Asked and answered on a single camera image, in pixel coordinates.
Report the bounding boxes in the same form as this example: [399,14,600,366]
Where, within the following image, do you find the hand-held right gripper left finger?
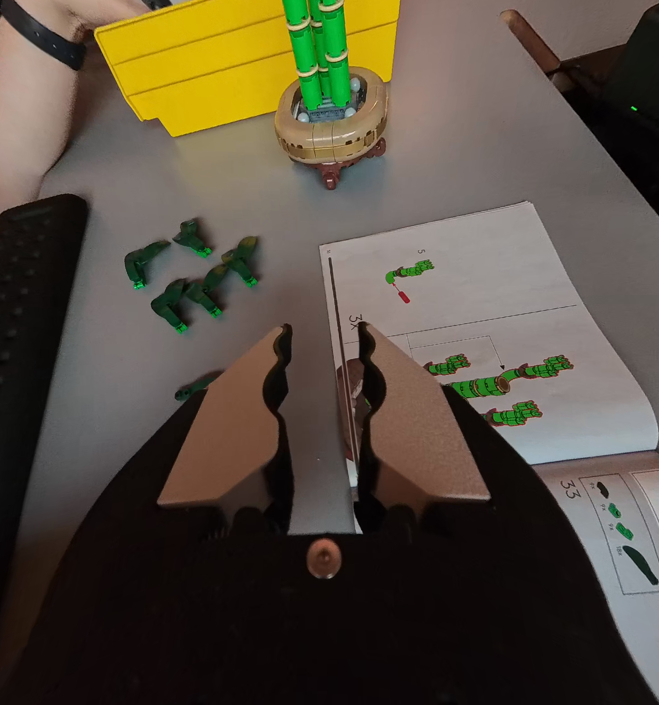
[156,324,294,535]

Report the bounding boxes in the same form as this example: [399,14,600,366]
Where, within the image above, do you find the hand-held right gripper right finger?
[354,322,492,534]

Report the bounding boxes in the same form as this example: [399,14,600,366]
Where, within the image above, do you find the yellow plastic bin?
[94,0,402,137]

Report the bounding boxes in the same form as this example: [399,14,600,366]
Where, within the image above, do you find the person's left forearm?
[0,0,96,228]

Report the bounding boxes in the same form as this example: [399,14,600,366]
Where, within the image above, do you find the green lego leaf assembly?
[172,218,213,259]
[175,372,222,402]
[124,240,171,291]
[150,278,189,335]
[221,236,260,288]
[186,264,231,318]

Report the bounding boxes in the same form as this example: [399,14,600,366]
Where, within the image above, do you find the lego instruction booklet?
[318,201,659,653]

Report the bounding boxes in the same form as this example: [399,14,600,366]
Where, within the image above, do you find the green lego bamboo model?
[274,0,391,192]

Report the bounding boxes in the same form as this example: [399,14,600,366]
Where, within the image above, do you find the person's left hand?
[20,0,149,49]

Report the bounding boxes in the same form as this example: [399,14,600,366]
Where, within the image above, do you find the black perforated pad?
[0,194,89,662]

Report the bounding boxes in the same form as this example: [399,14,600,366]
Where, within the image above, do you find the brown wooden bar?
[500,10,569,91]

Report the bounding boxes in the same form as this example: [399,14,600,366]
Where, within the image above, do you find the black device with green light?
[561,0,659,243]

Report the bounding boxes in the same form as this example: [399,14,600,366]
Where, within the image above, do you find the black wristband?
[0,0,87,71]

